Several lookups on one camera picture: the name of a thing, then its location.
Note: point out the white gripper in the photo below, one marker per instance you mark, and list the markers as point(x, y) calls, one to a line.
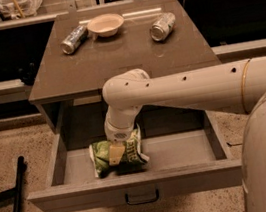
point(121, 133)

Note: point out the green jalapeno chip bag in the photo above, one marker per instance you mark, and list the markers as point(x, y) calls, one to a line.
point(133, 156)

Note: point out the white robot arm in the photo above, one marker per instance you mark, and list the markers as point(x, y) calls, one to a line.
point(234, 87)

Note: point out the open grey top drawer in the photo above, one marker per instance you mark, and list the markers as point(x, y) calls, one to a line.
point(180, 163)

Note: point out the grey cabinet counter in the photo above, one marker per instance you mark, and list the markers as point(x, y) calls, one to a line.
point(62, 78)

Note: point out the white plastic bag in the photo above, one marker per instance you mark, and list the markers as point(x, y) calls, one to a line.
point(16, 9)

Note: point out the black left floor stand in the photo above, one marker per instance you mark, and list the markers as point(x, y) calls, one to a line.
point(16, 192)

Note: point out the blue silver soda can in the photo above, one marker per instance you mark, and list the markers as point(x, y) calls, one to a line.
point(71, 43)

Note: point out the white paper bowl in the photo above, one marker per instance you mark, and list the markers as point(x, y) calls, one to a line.
point(105, 25)

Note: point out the green silver soda can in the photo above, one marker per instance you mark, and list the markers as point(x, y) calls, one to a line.
point(162, 27)

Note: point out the black drawer handle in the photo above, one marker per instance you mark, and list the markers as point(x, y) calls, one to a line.
point(141, 199)

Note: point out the black clamp on rail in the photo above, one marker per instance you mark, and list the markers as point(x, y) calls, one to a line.
point(28, 75)

